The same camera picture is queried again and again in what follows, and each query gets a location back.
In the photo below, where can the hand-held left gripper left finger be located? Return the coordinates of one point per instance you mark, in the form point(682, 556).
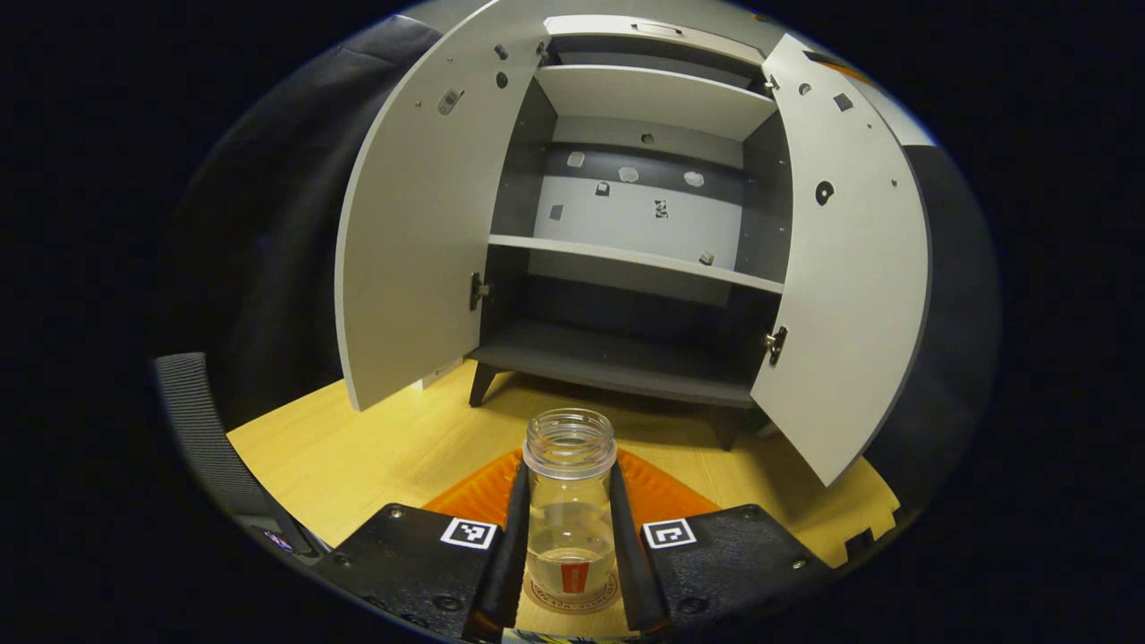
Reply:
point(505, 563)

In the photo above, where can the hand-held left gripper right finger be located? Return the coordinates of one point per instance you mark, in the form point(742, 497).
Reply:
point(633, 563)

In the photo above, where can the clear glass bottle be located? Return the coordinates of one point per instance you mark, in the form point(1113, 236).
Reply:
point(570, 501)

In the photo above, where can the grey cabinet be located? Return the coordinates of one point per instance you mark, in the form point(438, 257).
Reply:
point(626, 358)

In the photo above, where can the metal door hinge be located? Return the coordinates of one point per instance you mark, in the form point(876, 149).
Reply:
point(776, 344)
point(478, 291)

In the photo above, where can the grey cabinet shelf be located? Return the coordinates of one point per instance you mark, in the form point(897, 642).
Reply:
point(626, 259)
point(653, 98)

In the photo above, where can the grey cabinet drawer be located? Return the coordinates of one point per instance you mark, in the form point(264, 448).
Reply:
point(590, 27)

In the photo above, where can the grey ribbed band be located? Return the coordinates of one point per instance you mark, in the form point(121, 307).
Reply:
point(201, 429)

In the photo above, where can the black backdrop cloth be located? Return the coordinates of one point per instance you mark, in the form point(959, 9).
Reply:
point(268, 224)

